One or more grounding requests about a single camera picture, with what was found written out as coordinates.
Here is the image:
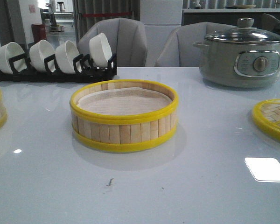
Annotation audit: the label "yellow woven bamboo steamer lid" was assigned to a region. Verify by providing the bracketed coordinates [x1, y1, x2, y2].
[252, 99, 280, 142]

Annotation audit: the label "white steamer liner paper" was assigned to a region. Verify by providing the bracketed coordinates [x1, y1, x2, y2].
[77, 87, 172, 116]

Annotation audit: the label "bamboo steamer basket yellow rims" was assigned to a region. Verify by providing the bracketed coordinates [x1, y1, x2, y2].
[70, 79, 178, 153]

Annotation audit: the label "black dish rack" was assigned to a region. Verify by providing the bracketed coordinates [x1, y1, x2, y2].
[0, 53, 117, 84]

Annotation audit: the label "grey upholstered chair right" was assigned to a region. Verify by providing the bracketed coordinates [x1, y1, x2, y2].
[155, 22, 233, 67]

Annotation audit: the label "grey upholstered chair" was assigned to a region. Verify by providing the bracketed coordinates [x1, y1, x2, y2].
[155, 22, 233, 67]
[77, 18, 147, 67]

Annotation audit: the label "white ceramic bowl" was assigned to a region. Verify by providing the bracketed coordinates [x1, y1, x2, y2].
[89, 33, 112, 68]
[55, 41, 80, 74]
[0, 42, 24, 74]
[29, 40, 55, 72]

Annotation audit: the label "grey upholstered chair left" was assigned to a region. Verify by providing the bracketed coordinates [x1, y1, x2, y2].
[77, 18, 147, 67]

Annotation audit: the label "white refrigerator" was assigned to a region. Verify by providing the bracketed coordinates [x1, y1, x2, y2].
[140, 0, 183, 67]

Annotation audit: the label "green electric cooking pot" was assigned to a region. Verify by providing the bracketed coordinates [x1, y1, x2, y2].
[193, 40, 280, 88]

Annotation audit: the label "dark cabinet counter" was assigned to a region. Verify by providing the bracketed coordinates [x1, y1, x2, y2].
[182, 8, 280, 28]

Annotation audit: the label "red box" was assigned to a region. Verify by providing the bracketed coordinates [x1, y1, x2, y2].
[31, 23, 47, 43]

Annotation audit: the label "glass pot lid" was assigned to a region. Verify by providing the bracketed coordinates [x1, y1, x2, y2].
[205, 17, 280, 45]

